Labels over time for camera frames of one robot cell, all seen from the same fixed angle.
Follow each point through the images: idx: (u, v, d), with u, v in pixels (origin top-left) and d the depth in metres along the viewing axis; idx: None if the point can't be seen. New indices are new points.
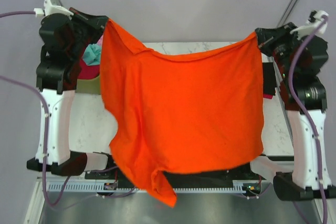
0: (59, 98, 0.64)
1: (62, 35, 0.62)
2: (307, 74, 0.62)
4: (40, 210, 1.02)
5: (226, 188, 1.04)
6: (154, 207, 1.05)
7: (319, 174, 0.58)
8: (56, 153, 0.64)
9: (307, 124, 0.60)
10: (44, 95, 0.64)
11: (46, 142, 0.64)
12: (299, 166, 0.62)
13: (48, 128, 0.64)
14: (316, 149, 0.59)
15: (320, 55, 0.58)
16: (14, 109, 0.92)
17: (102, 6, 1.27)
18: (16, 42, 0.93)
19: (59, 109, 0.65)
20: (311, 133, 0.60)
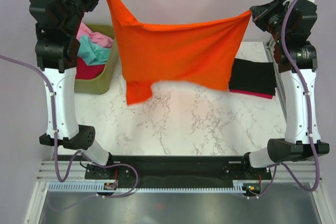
0: (61, 77, 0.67)
1: (54, 10, 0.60)
2: (300, 36, 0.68)
4: (40, 209, 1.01)
5: (225, 188, 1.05)
6: (155, 207, 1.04)
7: (308, 129, 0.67)
8: (64, 128, 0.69)
9: (298, 82, 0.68)
10: (48, 76, 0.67)
11: (55, 118, 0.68)
12: (291, 121, 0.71)
13: (54, 106, 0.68)
14: (306, 106, 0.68)
15: (310, 17, 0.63)
16: (15, 107, 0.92)
17: (103, 6, 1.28)
18: (16, 40, 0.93)
19: (63, 87, 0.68)
20: (302, 89, 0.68)
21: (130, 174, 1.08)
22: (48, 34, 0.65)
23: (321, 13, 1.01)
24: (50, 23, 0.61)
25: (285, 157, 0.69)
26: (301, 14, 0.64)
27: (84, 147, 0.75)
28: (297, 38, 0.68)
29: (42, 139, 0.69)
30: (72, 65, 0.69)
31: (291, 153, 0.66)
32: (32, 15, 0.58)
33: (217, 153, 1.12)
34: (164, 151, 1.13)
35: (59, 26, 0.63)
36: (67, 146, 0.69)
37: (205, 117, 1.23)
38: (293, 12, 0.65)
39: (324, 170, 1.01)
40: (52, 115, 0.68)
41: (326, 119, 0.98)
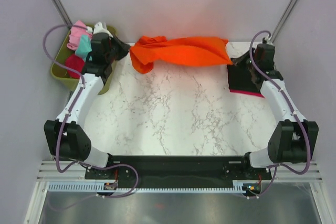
0: (95, 78, 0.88)
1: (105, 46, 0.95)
2: (267, 64, 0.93)
4: (40, 210, 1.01)
5: (226, 188, 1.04)
6: (154, 207, 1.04)
7: (291, 109, 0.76)
8: (77, 114, 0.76)
9: (271, 85, 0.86)
10: (85, 77, 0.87)
11: (73, 105, 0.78)
12: (277, 111, 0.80)
13: (79, 97, 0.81)
14: (283, 98, 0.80)
15: (271, 50, 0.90)
16: (14, 108, 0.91)
17: (104, 6, 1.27)
18: (15, 41, 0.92)
19: (92, 86, 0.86)
20: (277, 90, 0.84)
21: (130, 174, 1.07)
22: (93, 59, 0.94)
23: (321, 14, 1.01)
24: (99, 50, 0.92)
25: (281, 139, 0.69)
26: (263, 49, 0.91)
27: (80, 151, 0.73)
28: (266, 66, 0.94)
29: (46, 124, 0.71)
30: (105, 81, 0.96)
31: (283, 130, 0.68)
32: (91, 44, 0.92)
33: (217, 153, 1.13)
34: (164, 151, 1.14)
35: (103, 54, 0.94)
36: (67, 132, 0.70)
37: (205, 117, 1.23)
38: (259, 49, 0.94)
39: (323, 171, 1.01)
40: (73, 102, 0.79)
41: (326, 120, 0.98)
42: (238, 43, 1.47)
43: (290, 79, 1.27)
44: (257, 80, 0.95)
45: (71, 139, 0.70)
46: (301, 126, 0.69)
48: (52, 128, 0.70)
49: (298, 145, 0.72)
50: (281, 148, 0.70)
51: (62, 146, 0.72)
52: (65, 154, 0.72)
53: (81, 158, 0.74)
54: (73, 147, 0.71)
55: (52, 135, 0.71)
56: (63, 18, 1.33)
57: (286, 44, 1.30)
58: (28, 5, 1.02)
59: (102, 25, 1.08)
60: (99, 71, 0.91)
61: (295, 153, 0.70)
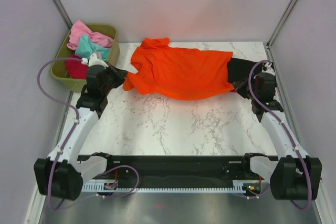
0: (90, 112, 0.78)
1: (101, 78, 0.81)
2: (268, 94, 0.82)
4: (40, 210, 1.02)
5: (225, 188, 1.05)
6: (154, 207, 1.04)
7: (293, 145, 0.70)
8: (70, 152, 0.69)
9: (272, 116, 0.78)
10: (79, 110, 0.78)
11: (66, 142, 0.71)
12: (279, 146, 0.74)
13: (72, 132, 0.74)
14: (284, 130, 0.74)
15: (271, 81, 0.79)
16: (14, 108, 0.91)
17: (104, 6, 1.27)
18: (15, 41, 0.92)
19: (87, 120, 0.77)
20: (277, 121, 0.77)
21: (130, 174, 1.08)
22: (89, 91, 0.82)
23: (321, 13, 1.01)
24: (94, 84, 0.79)
25: (282, 177, 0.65)
26: (263, 79, 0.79)
27: (71, 191, 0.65)
28: (266, 96, 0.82)
29: (35, 164, 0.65)
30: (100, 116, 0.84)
31: (285, 167, 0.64)
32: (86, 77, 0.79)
33: (217, 153, 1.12)
34: (164, 151, 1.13)
35: (100, 87, 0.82)
36: (58, 172, 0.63)
37: (205, 117, 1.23)
38: (259, 78, 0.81)
39: (323, 171, 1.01)
40: (66, 138, 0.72)
41: (326, 120, 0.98)
42: (239, 42, 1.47)
43: (290, 78, 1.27)
44: (257, 110, 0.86)
45: (62, 180, 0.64)
46: (302, 162, 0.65)
48: (42, 167, 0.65)
49: (301, 181, 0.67)
50: (284, 185, 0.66)
51: (53, 185, 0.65)
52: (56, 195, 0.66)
53: (72, 199, 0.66)
54: (64, 187, 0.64)
55: (43, 174, 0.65)
56: (63, 17, 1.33)
57: (287, 44, 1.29)
58: (28, 4, 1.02)
59: (97, 53, 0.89)
60: (94, 105, 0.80)
61: (298, 192, 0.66)
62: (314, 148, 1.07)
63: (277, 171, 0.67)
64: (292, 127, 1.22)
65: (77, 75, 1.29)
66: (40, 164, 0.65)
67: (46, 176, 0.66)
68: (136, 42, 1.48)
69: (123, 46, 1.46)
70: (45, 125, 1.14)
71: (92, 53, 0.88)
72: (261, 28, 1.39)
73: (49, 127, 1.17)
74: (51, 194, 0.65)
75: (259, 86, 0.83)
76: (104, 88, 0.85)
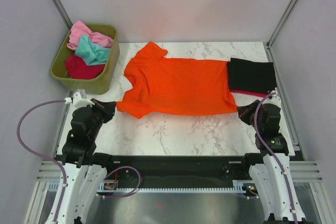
0: (76, 171, 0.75)
1: (86, 125, 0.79)
2: (272, 128, 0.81)
4: (40, 210, 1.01)
5: (226, 188, 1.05)
6: (154, 207, 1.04)
7: (292, 205, 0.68)
8: (64, 220, 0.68)
9: (275, 163, 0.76)
10: (65, 169, 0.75)
11: (58, 210, 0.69)
12: (276, 199, 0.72)
13: (63, 195, 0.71)
14: (286, 187, 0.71)
15: (276, 115, 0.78)
16: (14, 108, 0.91)
17: (104, 6, 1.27)
18: (15, 41, 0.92)
19: (75, 180, 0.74)
20: (280, 170, 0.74)
21: (130, 174, 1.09)
22: (74, 136, 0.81)
23: (321, 13, 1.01)
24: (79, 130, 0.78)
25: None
26: (268, 114, 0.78)
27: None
28: (271, 129, 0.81)
29: None
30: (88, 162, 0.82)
31: None
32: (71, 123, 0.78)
33: (217, 152, 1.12)
34: (164, 151, 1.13)
35: (85, 132, 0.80)
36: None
37: (205, 117, 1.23)
38: (263, 112, 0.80)
39: (323, 171, 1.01)
40: (58, 205, 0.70)
41: (326, 120, 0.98)
42: (238, 42, 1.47)
43: (290, 78, 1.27)
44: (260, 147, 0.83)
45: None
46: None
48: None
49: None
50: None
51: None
52: None
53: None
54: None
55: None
56: (63, 18, 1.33)
57: (286, 44, 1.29)
58: (28, 4, 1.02)
59: (82, 90, 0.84)
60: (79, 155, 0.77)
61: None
62: (314, 148, 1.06)
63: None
64: (292, 127, 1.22)
65: (76, 74, 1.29)
66: None
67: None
68: (136, 42, 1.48)
69: (123, 46, 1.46)
70: (45, 125, 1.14)
71: (76, 91, 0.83)
72: (261, 28, 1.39)
73: (49, 127, 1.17)
74: None
75: (263, 119, 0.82)
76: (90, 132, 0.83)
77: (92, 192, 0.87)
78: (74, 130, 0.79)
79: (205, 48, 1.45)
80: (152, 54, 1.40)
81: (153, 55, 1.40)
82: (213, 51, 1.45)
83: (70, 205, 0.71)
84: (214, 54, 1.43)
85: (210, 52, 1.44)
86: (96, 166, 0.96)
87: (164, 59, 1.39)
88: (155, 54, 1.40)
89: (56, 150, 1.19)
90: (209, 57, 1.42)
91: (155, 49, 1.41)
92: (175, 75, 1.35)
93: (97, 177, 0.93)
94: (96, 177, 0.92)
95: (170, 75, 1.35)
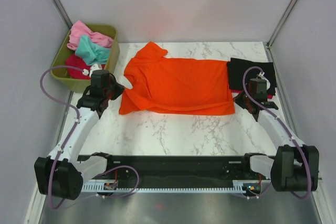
0: (90, 112, 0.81)
1: (104, 81, 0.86)
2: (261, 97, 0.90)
4: (41, 209, 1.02)
5: (225, 188, 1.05)
6: (154, 207, 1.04)
7: (289, 135, 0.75)
8: (70, 151, 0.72)
9: (268, 113, 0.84)
10: (80, 111, 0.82)
11: (66, 142, 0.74)
12: (276, 139, 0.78)
13: (73, 132, 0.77)
14: (281, 125, 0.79)
15: (262, 81, 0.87)
16: (14, 108, 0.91)
17: (104, 6, 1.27)
18: (15, 41, 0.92)
19: (87, 120, 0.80)
20: (273, 117, 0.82)
21: (130, 174, 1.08)
22: (91, 93, 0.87)
23: (321, 13, 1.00)
24: (97, 84, 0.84)
25: (282, 167, 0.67)
26: (256, 82, 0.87)
27: (72, 190, 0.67)
28: (260, 97, 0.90)
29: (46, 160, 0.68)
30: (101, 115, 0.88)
31: (285, 156, 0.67)
32: (91, 77, 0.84)
33: (217, 152, 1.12)
34: (164, 151, 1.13)
35: (103, 88, 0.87)
36: (60, 171, 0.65)
37: (205, 117, 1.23)
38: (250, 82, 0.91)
39: (323, 171, 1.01)
40: (66, 138, 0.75)
41: (326, 119, 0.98)
42: (238, 42, 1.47)
43: (290, 78, 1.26)
44: (253, 110, 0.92)
45: (62, 177, 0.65)
46: (300, 151, 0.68)
48: (43, 165, 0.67)
49: (302, 172, 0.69)
50: (284, 174, 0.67)
51: (54, 185, 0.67)
52: (56, 192, 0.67)
53: (73, 198, 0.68)
54: (65, 187, 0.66)
55: (43, 172, 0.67)
56: (63, 18, 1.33)
57: (286, 44, 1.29)
58: (28, 4, 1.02)
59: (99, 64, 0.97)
60: (95, 105, 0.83)
61: (300, 182, 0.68)
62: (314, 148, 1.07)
63: (277, 161, 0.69)
64: (292, 127, 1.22)
65: (76, 74, 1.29)
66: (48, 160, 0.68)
67: (46, 175, 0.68)
68: (136, 42, 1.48)
69: (123, 46, 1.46)
70: (45, 125, 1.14)
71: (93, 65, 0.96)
72: (261, 28, 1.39)
73: (49, 127, 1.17)
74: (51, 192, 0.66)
75: (252, 89, 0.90)
76: (106, 91, 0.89)
77: (93, 166, 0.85)
78: (92, 86, 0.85)
79: (205, 48, 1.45)
80: (151, 54, 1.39)
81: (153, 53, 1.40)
82: (213, 51, 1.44)
83: (77, 141, 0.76)
84: (214, 54, 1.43)
85: (210, 52, 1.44)
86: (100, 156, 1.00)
87: (164, 60, 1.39)
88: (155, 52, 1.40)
89: None
90: (209, 57, 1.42)
91: (154, 49, 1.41)
92: (175, 74, 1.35)
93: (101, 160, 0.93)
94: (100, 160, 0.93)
95: (170, 74, 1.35)
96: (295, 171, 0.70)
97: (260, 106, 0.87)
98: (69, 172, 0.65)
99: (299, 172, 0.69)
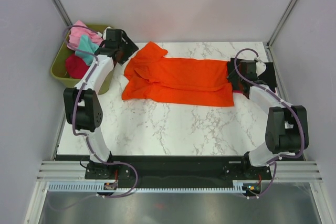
0: (106, 58, 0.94)
1: (118, 36, 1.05)
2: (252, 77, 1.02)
4: (41, 210, 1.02)
5: (226, 188, 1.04)
6: (154, 207, 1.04)
7: (278, 99, 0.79)
8: (93, 84, 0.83)
9: (259, 88, 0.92)
10: (98, 57, 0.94)
11: (88, 77, 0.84)
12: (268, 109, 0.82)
13: (94, 70, 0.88)
14: (270, 94, 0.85)
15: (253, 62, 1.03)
16: (14, 108, 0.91)
17: (104, 6, 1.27)
18: (15, 41, 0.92)
19: (105, 64, 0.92)
20: (263, 90, 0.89)
21: (130, 174, 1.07)
22: (107, 46, 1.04)
23: (322, 13, 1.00)
24: (112, 37, 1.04)
25: (274, 125, 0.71)
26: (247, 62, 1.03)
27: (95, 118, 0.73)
28: (251, 77, 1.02)
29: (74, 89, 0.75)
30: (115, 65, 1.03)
31: (276, 114, 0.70)
32: (106, 32, 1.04)
33: (217, 152, 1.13)
34: (164, 151, 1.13)
35: (117, 42, 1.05)
36: (85, 97, 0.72)
37: (205, 117, 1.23)
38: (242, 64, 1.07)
39: (323, 170, 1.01)
40: (89, 74, 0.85)
41: (326, 119, 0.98)
42: (238, 42, 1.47)
43: (290, 78, 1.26)
44: (244, 90, 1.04)
45: (87, 104, 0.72)
46: (292, 112, 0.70)
48: (71, 93, 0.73)
49: (294, 132, 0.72)
50: (276, 134, 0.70)
51: (79, 114, 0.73)
52: (80, 121, 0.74)
53: (94, 127, 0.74)
54: (91, 113, 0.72)
55: (71, 100, 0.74)
56: (63, 17, 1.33)
57: (286, 44, 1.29)
58: (28, 5, 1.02)
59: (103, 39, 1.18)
60: (110, 53, 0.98)
61: (294, 141, 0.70)
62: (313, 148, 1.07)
63: (270, 122, 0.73)
64: None
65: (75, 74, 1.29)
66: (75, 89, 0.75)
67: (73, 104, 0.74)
68: (136, 42, 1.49)
69: None
70: (45, 125, 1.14)
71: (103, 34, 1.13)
72: (261, 28, 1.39)
73: (49, 127, 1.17)
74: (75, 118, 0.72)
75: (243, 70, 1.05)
76: (119, 46, 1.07)
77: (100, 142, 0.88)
78: (107, 40, 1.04)
79: (205, 48, 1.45)
80: (151, 54, 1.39)
81: (153, 46, 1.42)
82: (213, 51, 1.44)
83: (97, 79, 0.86)
84: (214, 54, 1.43)
85: (210, 52, 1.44)
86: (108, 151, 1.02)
87: (164, 60, 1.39)
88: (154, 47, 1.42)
89: (56, 150, 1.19)
90: (209, 57, 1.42)
91: (154, 45, 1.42)
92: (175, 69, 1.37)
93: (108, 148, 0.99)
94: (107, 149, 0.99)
95: (170, 71, 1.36)
96: (287, 132, 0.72)
97: (250, 83, 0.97)
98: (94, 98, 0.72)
99: (291, 131, 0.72)
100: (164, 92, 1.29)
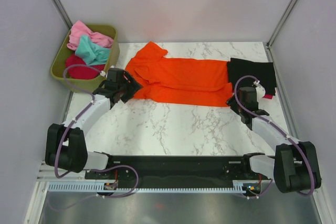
0: (103, 98, 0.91)
1: (118, 77, 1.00)
2: (252, 105, 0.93)
4: (41, 210, 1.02)
5: (226, 188, 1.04)
6: (154, 208, 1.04)
7: (284, 135, 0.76)
8: (82, 123, 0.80)
9: (260, 120, 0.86)
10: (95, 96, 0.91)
11: (80, 115, 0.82)
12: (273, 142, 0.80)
13: (87, 108, 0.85)
14: (274, 127, 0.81)
15: (252, 91, 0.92)
16: (14, 108, 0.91)
17: (104, 6, 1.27)
18: (15, 41, 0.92)
19: (101, 104, 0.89)
20: (266, 122, 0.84)
21: (130, 174, 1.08)
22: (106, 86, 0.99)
23: (322, 13, 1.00)
24: (113, 78, 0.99)
25: (283, 164, 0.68)
26: (246, 91, 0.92)
27: (76, 161, 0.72)
28: (251, 106, 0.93)
29: (60, 127, 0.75)
30: (112, 106, 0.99)
31: (283, 155, 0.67)
32: (108, 72, 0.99)
33: (217, 153, 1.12)
34: (164, 150, 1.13)
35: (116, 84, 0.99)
36: (71, 137, 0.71)
37: (205, 117, 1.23)
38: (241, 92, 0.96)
39: (323, 171, 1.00)
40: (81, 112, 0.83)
41: (326, 119, 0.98)
42: (238, 42, 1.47)
43: (290, 78, 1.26)
44: (245, 120, 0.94)
45: (72, 144, 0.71)
46: (301, 151, 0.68)
48: (56, 131, 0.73)
49: (303, 170, 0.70)
50: (286, 173, 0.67)
51: (61, 155, 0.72)
52: (62, 163, 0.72)
53: (77, 169, 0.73)
54: (72, 155, 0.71)
55: (54, 138, 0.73)
56: (63, 18, 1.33)
57: (286, 44, 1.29)
58: (28, 5, 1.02)
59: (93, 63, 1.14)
60: (108, 95, 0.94)
61: (304, 180, 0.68)
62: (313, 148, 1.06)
63: (277, 161, 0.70)
64: (292, 127, 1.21)
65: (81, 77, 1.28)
66: (61, 128, 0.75)
67: (56, 142, 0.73)
68: (136, 42, 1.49)
69: (123, 46, 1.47)
70: (45, 125, 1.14)
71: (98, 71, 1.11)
72: (261, 28, 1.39)
73: None
74: (57, 159, 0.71)
75: (243, 98, 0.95)
76: (119, 87, 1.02)
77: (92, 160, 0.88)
78: (108, 80, 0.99)
79: (205, 48, 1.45)
80: (151, 55, 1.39)
81: (153, 46, 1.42)
82: (213, 51, 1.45)
83: (89, 117, 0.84)
84: (214, 54, 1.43)
85: (210, 52, 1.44)
86: (106, 157, 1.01)
87: (164, 60, 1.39)
88: (154, 46, 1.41)
89: None
90: (209, 57, 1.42)
91: (154, 45, 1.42)
92: (175, 69, 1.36)
93: (104, 159, 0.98)
94: (104, 155, 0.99)
95: (170, 71, 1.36)
96: (296, 170, 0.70)
97: (252, 114, 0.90)
98: (79, 138, 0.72)
99: (301, 170, 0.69)
100: (164, 92, 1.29)
